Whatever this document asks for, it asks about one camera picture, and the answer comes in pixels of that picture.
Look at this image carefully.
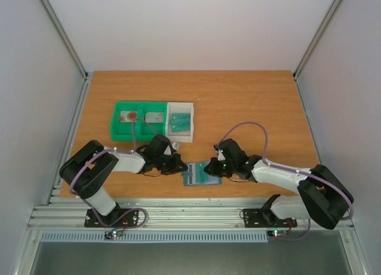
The grey slotted cable duct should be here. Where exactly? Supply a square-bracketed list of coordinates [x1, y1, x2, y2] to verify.
[40, 230, 268, 243]

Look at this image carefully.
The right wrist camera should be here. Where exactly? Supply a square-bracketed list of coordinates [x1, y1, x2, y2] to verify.
[214, 143, 228, 161]

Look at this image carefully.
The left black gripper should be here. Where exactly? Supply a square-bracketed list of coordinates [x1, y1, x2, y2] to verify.
[155, 154, 188, 176]

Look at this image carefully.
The right small circuit board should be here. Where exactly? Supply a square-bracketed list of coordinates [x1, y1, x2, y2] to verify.
[267, 230, 288, 238]

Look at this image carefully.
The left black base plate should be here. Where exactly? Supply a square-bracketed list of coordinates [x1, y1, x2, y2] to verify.
[84, 208, 142, 228]

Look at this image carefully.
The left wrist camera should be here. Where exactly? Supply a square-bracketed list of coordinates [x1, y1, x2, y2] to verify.
[171, 142, 180, 153]

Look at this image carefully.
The teal leather card holder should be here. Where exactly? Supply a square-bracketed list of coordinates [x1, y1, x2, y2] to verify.
[181, 161, 222, 186]

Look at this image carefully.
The small circuit board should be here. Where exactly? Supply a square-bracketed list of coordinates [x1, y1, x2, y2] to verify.
[267, 230, 288, 238]
[104, 230, 123, 240]

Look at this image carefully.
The aluminium frame post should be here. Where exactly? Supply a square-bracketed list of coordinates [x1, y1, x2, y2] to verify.
[292, 0, 349, 79]
[39, 0, 89, 80]

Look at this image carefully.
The middle green bin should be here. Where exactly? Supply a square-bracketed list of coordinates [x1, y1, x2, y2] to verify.
[135, 102, 167, 141]

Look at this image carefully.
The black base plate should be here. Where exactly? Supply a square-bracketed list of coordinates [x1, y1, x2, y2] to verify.
[239, 208, 298, 228]
[84, 208, 142, 228]

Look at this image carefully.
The right aluminium frame post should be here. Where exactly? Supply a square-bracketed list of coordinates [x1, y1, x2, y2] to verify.
[292, 0, 349, 79]

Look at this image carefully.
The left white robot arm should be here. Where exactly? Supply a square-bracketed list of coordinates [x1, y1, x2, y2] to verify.
[59, 134, 188, 228]

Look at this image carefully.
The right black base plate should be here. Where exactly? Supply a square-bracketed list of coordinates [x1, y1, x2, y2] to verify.
[239, 208, 298, 228]

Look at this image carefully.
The left green bin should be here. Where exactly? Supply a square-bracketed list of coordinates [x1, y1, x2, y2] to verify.
[110, 101, 143, 142]

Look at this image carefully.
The teal card in bin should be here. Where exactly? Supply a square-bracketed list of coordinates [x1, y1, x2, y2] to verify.
[170, 113, 191, 123]

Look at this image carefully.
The grey white card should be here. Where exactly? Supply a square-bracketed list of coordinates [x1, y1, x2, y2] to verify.
[145, 112, 165, 123]

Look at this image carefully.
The green bin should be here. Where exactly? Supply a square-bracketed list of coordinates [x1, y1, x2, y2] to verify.
[135, 102, 167, 141]
[110, 101, 143, 142]

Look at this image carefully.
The white translucent bin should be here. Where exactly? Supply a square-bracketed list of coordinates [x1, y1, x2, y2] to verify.
[165, 102, 194, 143]

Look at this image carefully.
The aluminium front rail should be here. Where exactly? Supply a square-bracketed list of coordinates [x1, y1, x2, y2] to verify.
[27, 197, 355, 230]

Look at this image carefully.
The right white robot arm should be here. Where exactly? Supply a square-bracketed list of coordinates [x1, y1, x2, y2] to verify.
[204, 139, 354, 230]

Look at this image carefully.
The left small circuit board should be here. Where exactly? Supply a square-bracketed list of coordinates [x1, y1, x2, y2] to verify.
[104, 230, 123, 240]

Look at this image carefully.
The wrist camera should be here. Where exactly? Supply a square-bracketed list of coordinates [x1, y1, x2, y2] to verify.
[171, 142, 180, 153]
[214, 143, 228, 161]

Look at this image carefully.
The left aluminium frame post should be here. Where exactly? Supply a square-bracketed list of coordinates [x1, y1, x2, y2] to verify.
[39, 0, 89, 80]

